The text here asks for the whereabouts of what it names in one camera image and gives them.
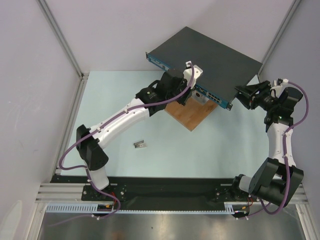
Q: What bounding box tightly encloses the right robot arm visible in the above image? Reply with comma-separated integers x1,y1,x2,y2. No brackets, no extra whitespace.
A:
230,79,306,210

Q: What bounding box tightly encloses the wooden base board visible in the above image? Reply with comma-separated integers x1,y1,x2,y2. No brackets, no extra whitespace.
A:
165,97,219,132

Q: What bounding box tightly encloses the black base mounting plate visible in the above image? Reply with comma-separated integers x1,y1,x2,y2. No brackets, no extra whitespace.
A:
50,175,258,207

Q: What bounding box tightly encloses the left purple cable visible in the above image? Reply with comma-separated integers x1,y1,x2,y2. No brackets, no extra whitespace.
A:
48,62,196,227

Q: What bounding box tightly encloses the purple cable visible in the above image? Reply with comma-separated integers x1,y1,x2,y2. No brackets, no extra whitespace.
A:
48,62,196,227
234,81,311,221

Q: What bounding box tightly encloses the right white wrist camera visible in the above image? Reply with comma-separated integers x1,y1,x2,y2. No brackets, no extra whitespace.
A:
270,78,289,95

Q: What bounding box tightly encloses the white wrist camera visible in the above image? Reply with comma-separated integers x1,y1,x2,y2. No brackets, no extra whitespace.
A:
270,78,289,95
183,61,203,89

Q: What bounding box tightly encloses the metal switch stand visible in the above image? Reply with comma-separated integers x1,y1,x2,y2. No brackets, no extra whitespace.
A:
192,90,209,106

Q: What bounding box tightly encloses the black blue network switch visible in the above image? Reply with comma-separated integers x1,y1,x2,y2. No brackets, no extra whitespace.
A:
146,26,262,110

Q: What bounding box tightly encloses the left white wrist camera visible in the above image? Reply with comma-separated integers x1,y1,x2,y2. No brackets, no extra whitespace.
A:
183,61,203,89

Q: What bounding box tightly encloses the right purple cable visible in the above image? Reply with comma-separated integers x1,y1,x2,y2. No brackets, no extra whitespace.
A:
234,81,311,221

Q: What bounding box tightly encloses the right aluminium frame post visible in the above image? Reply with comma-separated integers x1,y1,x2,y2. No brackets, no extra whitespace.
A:
257,0,302,78

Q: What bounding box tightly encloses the aluminium frame post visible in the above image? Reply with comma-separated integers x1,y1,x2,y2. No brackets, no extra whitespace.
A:
257,0,302,78
34,0,88,81

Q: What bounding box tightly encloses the left aluminium frame post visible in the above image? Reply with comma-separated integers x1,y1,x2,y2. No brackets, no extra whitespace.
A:
34,0,88,81

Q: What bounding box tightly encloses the white slotted cable duct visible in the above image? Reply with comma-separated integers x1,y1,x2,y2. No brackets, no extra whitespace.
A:
46,202,248,215

